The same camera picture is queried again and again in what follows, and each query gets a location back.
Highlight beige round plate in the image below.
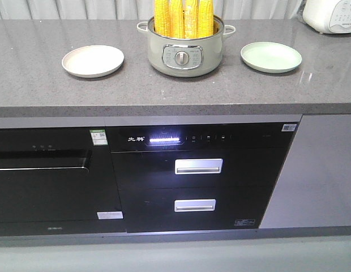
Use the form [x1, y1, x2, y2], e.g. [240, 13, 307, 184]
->
[61, 45, 125, 78]

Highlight upper silver drawer handle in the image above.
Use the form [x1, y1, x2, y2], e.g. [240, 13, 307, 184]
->
[174, 159, 223, 175]

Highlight white rice cooker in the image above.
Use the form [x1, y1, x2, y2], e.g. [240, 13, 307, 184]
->
[302, 0, 351, 34]

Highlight yellow corn cob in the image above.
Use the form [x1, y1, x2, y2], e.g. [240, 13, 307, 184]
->
[154, 0, 171, 37]
[198, 0, 213, 38]
[169, 0, 184, 39]
[184, 0, 198, 39]

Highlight green round plate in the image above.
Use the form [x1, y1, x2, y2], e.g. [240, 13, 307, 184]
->
[241, 42, 302, 74]

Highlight pale green electric pot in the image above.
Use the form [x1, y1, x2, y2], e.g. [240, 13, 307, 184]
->
[136, 16, 236, 78]

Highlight black built-in dishwasher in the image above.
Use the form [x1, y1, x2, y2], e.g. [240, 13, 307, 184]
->
[0, 127, 126, 236]

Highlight black drawer sterilizer cabinet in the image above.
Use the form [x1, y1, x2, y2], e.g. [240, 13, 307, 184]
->
[106, 122, 297, 233]

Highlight lower silver drawer handle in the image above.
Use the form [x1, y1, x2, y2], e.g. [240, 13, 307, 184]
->
[174, 199, 216, 213]

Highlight grey pleated curtain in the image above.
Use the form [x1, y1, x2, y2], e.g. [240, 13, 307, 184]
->
[0, 0, 302, 20]

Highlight silver drawer handle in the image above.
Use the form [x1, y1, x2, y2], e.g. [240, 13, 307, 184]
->
[174, 159, 223, 175]
[174, 199, 216, 213]

